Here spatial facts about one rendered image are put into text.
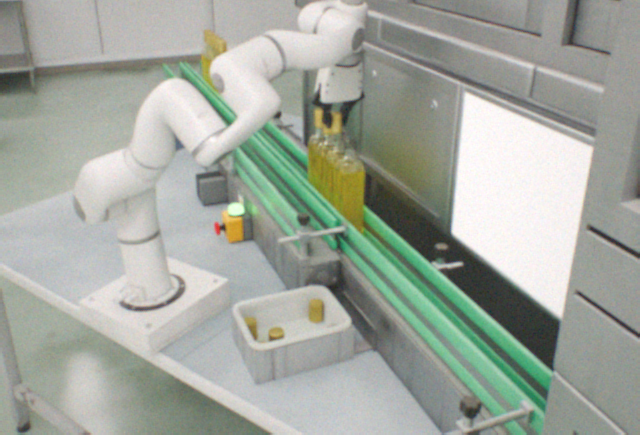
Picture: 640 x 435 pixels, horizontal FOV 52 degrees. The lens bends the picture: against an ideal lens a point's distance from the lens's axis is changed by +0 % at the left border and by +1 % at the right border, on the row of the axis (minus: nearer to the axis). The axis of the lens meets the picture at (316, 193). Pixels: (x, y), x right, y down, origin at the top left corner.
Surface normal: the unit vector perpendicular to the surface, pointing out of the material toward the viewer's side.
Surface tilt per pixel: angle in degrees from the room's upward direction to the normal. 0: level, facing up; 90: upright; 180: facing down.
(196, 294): 5
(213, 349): 0
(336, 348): 90
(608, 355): 90
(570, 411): 90
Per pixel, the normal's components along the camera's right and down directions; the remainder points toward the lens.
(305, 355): 0.38, 0.38
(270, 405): 0.00, -0.91
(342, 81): 0.36, 0.62
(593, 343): -0.92, 0.15
